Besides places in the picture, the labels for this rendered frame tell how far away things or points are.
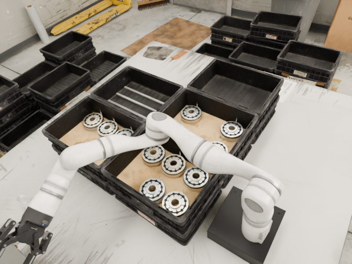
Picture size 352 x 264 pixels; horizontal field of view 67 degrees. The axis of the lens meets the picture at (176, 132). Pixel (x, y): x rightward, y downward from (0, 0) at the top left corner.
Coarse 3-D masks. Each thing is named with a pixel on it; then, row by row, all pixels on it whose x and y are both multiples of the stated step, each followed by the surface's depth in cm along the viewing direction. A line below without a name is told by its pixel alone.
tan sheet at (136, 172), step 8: (168, 152) 121; (136, 160) 119; (128, 168) 117; (136, 168) 116; (144, 168) 116; (152, 168) 116; (160, 168) 115; (120, 176) 114; (128, 176) 114; (136, 176) 114; (144, 176) 113; (152, 176) 113; (160, 176) 113; (128, 184) 111; (136, 184) 111; (168, 184) 110; (176, 184) 109; (168, 192) 107; (184, 192) 106; (192, 192) 106; (192, 200) 104
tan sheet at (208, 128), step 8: (176, 120) 134; (200, 120) 132; (208, 120) 132; (216, 120) 131; (224, 120) 131; (192, 128) 129; (200, 128) 129; (208, 128) 128; (216, 128) 128; (200, 136) 125; (208, 136) 125; (216, 136) 125; (232, 144) 121
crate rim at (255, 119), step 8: (184, 88) 135; (176, 96) 131; (208, 96) 129; (168, 104) 128; (224, 104) 125; (232, 104) 124; (248, 112) 119; (256, 120) 117; (248, 128) 113; (240, 136) 110; (240, 144) 110; (232, 152) 105
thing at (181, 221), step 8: (144, 128) 118; (136, 136) 115; (112, 160) 108; (104, 168) 105; (216, 176) 99; (120, 184) 100; (208, 184) 96; (200, 192) 95; (144, 200) 95; (200, 200) 94; (160, 208) 92; (192, 208) 91; (168, 216) 90; (176, 216) 89; (184, 216) 89
